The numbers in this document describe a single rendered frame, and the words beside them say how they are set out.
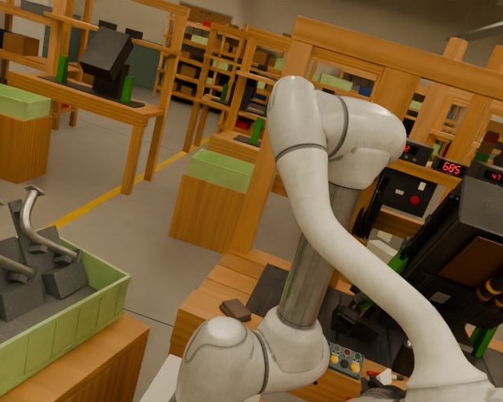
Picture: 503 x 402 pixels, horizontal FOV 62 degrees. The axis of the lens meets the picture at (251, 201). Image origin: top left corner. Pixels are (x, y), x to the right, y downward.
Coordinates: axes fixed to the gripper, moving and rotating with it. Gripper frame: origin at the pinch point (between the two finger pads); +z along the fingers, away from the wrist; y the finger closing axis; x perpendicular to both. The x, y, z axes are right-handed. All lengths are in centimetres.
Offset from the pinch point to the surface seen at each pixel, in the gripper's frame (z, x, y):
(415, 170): 69, -56, 15
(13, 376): -42, -1, 90
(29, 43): 161, -337, 529
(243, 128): 557, -288, 471
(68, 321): -28, -12, 89
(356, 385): 37, 15, 32
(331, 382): 34, 14, 39
